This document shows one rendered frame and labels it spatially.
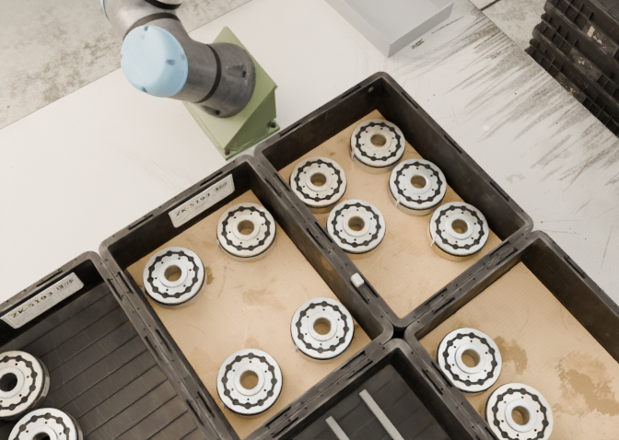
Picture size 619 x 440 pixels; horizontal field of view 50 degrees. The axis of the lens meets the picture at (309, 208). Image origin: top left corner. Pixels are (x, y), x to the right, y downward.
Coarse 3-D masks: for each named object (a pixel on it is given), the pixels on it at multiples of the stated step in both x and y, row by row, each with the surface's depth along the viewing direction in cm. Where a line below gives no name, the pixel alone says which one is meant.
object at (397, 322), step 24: (384, 72) 121; (408, 96) 119; (312, 120) 117; (432, 120) 117; (264, 144) 114; (456, 144) 115; (264, 168) 112; (480, 168) 113; (288, 192) 110; (504, 192) 111; (312, 216) 108; (528, 216) 109; (504, 240) 107; (480, 264) 105; (456, 288) 103; (384, 312) 101
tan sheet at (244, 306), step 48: (192, 240) 117; (288, 240) 117; (144, 288) 113; (240, 288) 113; (288, 288) 113; (192, 336) 109; (240, 336) 109; (288, 336) 109; (288, 384) 106; (240, 432) 103
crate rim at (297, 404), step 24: (192, 192) 110; (144, 216) 108; (120, 240) 106; (312, 240) 106; (336, 264) 105; (360, 288) 103; (144, 312) 101; (384, 336) 99; (360, 360) 98; (192, 384) 96; (216, 432) 93; (264, 432) 93
